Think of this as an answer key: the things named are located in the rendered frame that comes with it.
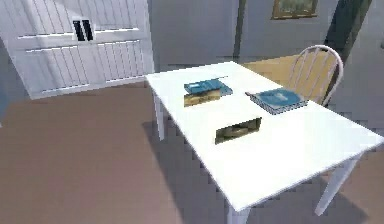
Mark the olive brown book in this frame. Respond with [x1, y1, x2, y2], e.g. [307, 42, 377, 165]
[183, 89, 222, 108]

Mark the dark olive book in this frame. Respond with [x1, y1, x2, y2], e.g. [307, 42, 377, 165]
[214, 116, 263, 145]

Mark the blue patterned-edge book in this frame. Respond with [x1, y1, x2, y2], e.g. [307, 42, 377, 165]
[245, 87, 309, 116]

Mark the white table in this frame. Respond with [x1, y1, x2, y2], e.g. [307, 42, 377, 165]
[144, 60, 384, 224]

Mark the white louvred door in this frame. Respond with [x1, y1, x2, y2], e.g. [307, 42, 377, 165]
[0, 0, 156, 101]

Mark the white spindle-back chair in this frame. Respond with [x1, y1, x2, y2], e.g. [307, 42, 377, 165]
[287, 44, 344, 107]

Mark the gold framed picture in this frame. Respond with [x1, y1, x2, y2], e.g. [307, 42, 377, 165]
[271, 0, 319, 20]

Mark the black door handle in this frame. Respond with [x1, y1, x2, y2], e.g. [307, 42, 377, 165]
[72, 20, 86, 42]
[81, 19, 95, 42]

